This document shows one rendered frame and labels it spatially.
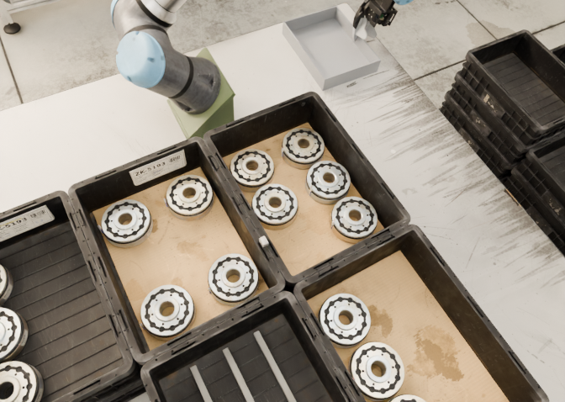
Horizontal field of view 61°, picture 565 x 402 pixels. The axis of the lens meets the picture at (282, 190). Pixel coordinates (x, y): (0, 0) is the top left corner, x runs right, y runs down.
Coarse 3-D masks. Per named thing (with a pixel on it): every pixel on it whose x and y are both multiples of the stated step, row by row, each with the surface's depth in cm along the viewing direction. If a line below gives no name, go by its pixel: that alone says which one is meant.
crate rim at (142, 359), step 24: (192, 144) 106; (120, 168) 101; (216, 168) 103; (72, 192) 98; (240, 216) 97; (96, 264) 90; (120, 312) 87; (240, 312) 88; (192, 336) 85; (144, 360) 82
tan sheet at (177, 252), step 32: (160, 192) 110; (128, 224) 106; (160, 224) 106; (192, 224) 107; (224, 224) 107; (128, 256) 102; (160, 256) 102; (192, 256) 103; (128, 288) 98; (192, 288) 99
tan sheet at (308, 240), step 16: (256, 144) 119; (272, 144) 119; (224, 160) 116; (272, 160) 117; (288, 176) 115; (304, 176) 115; (304, 192) 113; (352, 192) 114; (304, 208) 111; (320, 208) 111; (304, 224) 109; (320, 224) 109; (272, 240) 106; (288, 240) 106; (304, 240) 107; (320, 240) 107; (336, 240) 107; (288, 256) 104; (304, 256) 105; (320, 256) 105
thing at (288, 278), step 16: (304, 96) 114; (256, 112) 111; (272, 112) 112; (224, 128) 108; (336, 128) 111; (208, 144) 106; (352, 144) 109; (224, 176) 102; (240, 192) 100; (384, 192) 103; (400, 208) 101; (256, 224) 97; (400, 224) 99; (368, 240) 96; (272, 256) 93; (336, 256) 94; (288, 272) 92; (304, 272) 92
